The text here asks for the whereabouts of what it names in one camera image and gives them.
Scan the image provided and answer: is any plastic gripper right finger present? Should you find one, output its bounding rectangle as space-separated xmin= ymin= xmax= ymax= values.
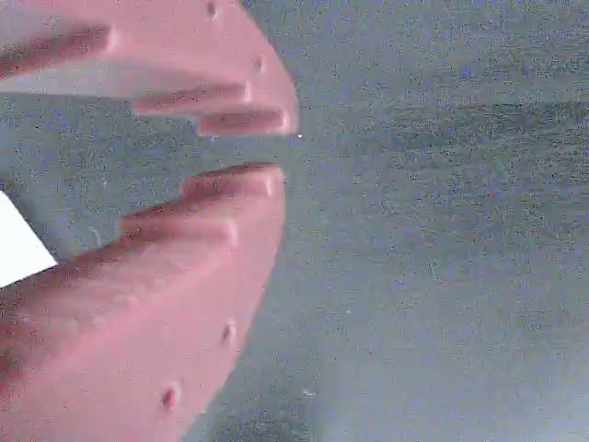
xmin=0 ymin=0 xmax=301 ymax=137

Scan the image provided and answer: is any plastic gripper left finger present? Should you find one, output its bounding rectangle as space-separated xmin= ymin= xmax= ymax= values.
xmin=0 ymin=163 xmax=285 ymax=442

